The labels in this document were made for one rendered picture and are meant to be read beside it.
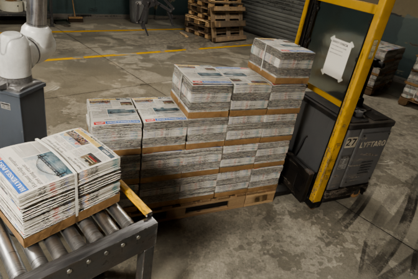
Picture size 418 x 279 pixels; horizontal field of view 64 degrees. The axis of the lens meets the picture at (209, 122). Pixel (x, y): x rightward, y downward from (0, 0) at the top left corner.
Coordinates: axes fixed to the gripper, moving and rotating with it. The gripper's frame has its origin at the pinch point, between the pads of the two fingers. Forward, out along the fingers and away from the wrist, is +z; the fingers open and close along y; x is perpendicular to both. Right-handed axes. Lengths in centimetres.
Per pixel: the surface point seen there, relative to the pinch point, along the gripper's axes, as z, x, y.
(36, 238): 28, 75, 72
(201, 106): 59, -10, -9
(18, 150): 7, 51, 69
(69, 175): 14, 68, 53
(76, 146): 16, 50, 51
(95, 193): 30, 63, 51
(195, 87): 44.4, -10.1, -9.5
